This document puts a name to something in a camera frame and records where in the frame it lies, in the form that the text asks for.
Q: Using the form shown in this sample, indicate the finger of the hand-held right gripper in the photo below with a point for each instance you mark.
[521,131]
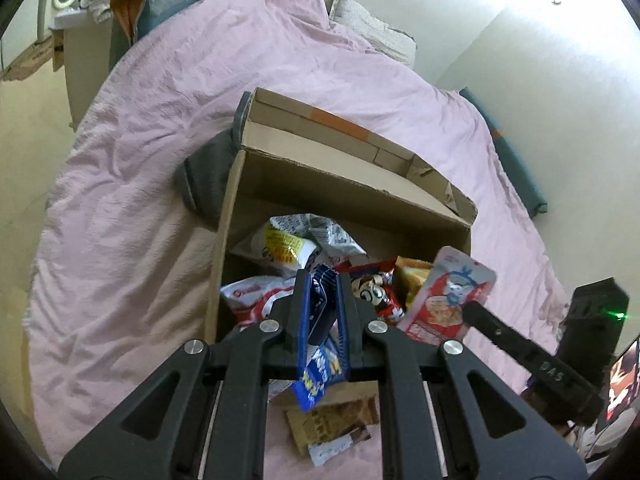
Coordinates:
[495,330]

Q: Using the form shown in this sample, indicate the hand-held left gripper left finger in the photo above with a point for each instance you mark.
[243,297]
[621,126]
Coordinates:
[301,310]

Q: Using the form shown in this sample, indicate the white yellow snack packet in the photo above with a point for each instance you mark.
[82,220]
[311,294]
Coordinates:
[285,247]

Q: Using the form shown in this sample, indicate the white pink snack packet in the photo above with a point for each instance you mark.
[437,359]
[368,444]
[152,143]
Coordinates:
[440,305]

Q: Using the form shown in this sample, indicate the blue snack packet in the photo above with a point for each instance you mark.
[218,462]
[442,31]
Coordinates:
[320,375]

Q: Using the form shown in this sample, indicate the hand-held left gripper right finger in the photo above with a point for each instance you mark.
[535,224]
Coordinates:
[344,310]

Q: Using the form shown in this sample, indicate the flat cardboard sheet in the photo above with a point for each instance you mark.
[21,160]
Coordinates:
[30,60]

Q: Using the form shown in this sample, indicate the white crinkled snack packet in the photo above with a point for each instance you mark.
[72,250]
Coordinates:
[335,235]

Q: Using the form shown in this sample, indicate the red cartoon face snack packet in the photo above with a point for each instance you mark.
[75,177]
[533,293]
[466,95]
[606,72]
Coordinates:
[372,292]

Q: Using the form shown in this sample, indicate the brown snack packet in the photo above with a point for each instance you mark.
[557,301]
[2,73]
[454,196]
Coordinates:
[330,420]

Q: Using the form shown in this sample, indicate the colourful printed package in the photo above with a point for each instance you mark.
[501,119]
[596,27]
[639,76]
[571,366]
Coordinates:
[622,395]

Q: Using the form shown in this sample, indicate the cardboard box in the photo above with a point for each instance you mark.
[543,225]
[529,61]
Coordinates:
[325,180]

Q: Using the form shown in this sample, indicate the white pillow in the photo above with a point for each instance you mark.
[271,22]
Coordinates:
[375,25]

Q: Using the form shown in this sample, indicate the white cabinet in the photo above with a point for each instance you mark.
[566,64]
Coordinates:
[85,70]

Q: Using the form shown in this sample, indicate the red white shrimp snack packet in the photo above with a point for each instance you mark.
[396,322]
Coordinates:
[250,295]

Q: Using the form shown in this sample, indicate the pink blanket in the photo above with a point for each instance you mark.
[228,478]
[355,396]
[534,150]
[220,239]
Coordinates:
[150,210]

